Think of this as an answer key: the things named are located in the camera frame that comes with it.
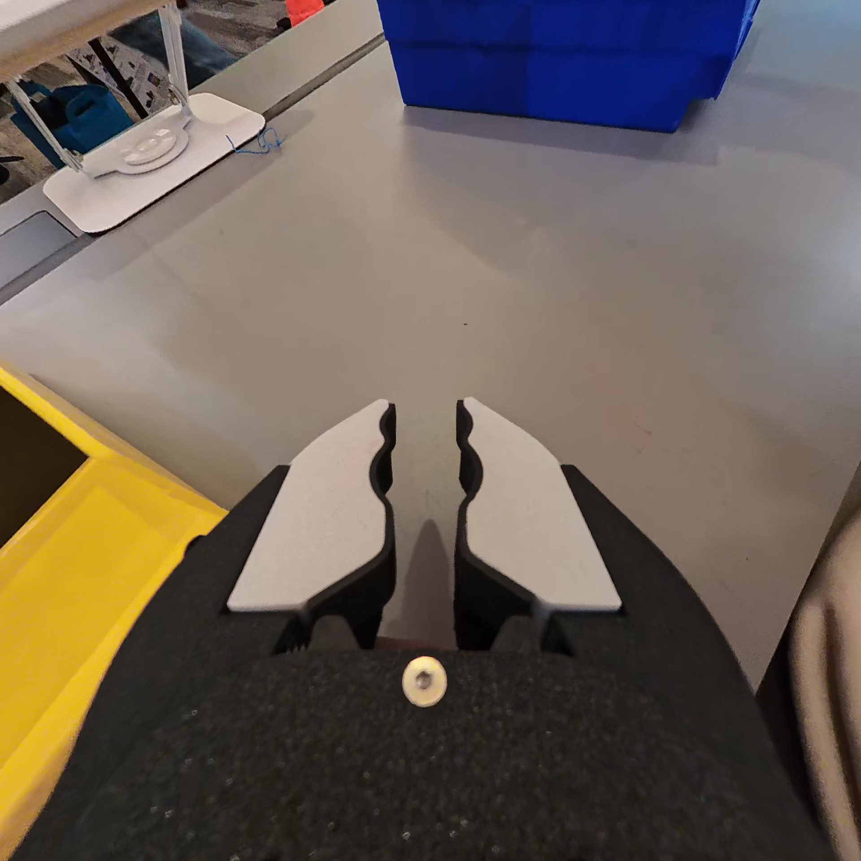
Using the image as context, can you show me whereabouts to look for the yellow plastic bin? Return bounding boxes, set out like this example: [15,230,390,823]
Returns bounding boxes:
[0,363,230,845]

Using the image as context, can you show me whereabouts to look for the beige trousers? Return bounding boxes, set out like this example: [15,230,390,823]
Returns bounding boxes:
[788,511,861,861]

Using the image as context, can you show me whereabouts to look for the dark desk cable flap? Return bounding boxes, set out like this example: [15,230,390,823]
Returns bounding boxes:
[0,210,83,289]

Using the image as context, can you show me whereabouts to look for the blue thread scrap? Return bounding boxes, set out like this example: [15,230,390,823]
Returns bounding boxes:
[226,125,285,156]

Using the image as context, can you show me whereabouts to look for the blue plastic bin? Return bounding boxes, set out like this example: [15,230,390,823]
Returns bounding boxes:
[378,0,764,132]
[13,82,137,168]

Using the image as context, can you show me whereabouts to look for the white printed paper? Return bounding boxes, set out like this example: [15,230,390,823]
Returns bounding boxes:
[68,36,171,117]

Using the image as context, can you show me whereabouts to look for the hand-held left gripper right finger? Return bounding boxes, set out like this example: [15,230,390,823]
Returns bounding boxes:
[455,396,624,649]

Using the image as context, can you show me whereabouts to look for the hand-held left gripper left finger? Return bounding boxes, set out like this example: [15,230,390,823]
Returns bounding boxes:
[228,399,399,649]

